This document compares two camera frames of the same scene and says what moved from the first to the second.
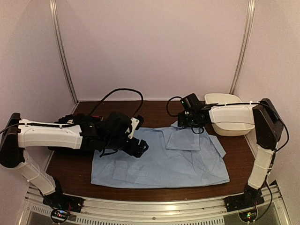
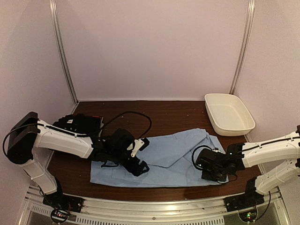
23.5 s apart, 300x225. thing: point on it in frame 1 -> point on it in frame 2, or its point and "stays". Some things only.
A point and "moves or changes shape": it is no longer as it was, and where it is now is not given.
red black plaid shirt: (95, 116) stays
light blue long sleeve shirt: (176, 155) moves or changes shape
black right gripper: (182, 122) -> (206, 176)
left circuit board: (59, 215) stays
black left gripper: (139, 151) -> (131, 168)
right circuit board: (249, 216) stays
